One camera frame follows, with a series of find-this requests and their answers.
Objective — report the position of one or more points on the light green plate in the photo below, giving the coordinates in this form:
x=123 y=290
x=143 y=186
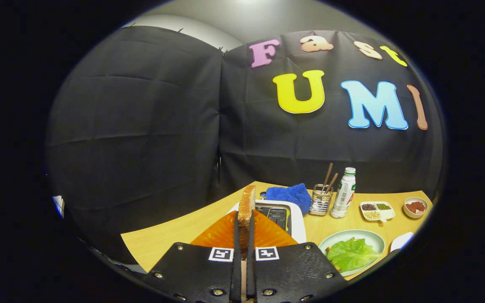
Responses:
x=373 y=237

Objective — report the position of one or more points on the pile of dark red beans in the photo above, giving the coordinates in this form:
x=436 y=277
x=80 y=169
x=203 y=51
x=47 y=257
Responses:
x=369 y=207

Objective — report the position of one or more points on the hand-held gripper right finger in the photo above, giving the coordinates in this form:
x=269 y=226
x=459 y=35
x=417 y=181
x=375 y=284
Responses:
x=251 y=273

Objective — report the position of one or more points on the green lettuce leaf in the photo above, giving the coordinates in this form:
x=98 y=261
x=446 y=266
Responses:
x=352 y=254

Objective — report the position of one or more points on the white bottle with green cap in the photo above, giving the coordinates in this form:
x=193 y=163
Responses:
x=343 y=193

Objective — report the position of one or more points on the small white plate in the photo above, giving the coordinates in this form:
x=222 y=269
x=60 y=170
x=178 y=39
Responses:
x=401 y=242

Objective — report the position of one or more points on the white divided dish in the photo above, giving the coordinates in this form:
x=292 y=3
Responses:
x=387 y=214

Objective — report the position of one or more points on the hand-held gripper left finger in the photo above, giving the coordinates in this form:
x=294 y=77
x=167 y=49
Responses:
x=236 y=269

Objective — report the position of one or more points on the blue oven mitt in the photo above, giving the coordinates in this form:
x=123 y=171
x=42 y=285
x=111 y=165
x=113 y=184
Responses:
x=289 y=195

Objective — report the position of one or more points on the toasted bread slice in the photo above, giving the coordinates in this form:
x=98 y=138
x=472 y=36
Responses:
x=246 y=210

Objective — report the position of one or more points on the black backdrop cloth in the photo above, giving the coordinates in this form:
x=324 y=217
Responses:
x=141 y=126

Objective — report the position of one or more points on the white toaster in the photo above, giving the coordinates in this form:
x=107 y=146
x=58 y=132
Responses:
x=297 y=223

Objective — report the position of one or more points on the pile of green beans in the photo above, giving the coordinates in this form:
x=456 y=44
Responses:
x=383 y=206

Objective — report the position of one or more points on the pile of yellow soybeans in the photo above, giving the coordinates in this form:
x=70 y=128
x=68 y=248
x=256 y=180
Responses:
x=372 y=215

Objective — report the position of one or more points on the red meat slice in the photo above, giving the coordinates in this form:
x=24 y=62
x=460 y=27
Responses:
x=420 y=206
x=411 y=207

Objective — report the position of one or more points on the white round meat plate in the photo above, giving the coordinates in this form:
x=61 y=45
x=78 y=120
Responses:
x=415 y=215

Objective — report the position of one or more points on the brown wooden chopstick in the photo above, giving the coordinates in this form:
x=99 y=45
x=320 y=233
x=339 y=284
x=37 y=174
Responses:
x=332 y=182
x=328 y=174

